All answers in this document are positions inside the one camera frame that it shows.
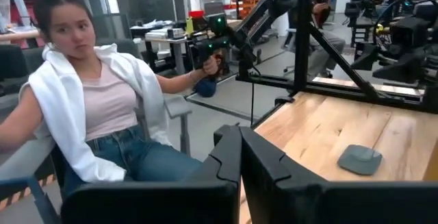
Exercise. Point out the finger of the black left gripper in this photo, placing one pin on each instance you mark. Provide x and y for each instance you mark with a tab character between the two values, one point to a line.
407	70
369	58

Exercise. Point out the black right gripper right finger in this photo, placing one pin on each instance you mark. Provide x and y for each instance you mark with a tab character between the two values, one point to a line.
308	200

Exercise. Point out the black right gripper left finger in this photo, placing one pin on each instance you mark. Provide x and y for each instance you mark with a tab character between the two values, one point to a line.
171	200

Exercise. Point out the person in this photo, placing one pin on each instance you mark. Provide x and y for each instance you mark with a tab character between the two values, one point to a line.
321	46
102	97

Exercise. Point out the grey rounded square pad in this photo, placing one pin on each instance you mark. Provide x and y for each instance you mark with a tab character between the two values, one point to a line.
359	159

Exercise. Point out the grey office chair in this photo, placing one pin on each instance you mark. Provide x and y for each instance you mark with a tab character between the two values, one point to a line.
178	105

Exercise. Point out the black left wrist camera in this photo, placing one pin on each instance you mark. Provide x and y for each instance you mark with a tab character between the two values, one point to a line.
405	32

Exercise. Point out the black aluminium table frame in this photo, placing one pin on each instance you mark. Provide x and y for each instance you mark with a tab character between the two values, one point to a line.
304	28

